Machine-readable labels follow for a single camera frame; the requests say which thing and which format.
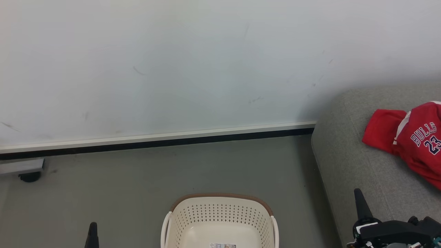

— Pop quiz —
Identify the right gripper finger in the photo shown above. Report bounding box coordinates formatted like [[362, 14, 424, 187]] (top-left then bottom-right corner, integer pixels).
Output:
[[353, 188, 375, 221]]

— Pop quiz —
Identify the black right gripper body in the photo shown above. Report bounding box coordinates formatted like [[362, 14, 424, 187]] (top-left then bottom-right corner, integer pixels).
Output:
[[351, 216, 428, 248]]

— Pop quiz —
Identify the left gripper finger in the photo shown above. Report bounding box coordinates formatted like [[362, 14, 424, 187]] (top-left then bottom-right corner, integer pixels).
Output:
[[85, 222, 100, 248]]

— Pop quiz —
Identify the red Bulls basketball jersey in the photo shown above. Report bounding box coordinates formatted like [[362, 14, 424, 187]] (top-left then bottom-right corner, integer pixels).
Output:
[[362, 101, 441, 191]]

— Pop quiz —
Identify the cream perforated laundry basket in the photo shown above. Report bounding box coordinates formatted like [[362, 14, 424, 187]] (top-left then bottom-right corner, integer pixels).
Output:
[[160, 193, 280, 248]]

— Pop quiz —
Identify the grey fabric sofa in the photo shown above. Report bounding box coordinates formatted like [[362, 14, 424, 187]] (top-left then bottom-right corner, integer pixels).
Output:
[[311, 83, 441, 248]]

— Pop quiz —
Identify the grey cart base with caster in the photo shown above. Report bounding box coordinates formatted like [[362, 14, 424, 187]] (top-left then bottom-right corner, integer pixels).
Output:
[[0, 157, 45, 183]]

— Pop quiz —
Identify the white and black baseboard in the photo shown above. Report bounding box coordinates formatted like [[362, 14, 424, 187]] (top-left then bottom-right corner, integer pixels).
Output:
[[0, 121, 317, 161]]

